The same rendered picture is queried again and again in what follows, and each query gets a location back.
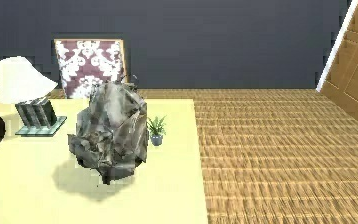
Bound brown wooden room door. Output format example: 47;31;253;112
316;0;358;123

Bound pale yellow table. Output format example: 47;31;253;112
0;98;209;224

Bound grey crumpled rock sculpture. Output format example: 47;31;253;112
67;75;149;185

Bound maroon white patterned chair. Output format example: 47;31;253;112
53;38;128;100

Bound white shade table lamp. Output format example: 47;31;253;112
0;55;68;137

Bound small green houseplant grey pot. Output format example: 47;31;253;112
146;115;168;147

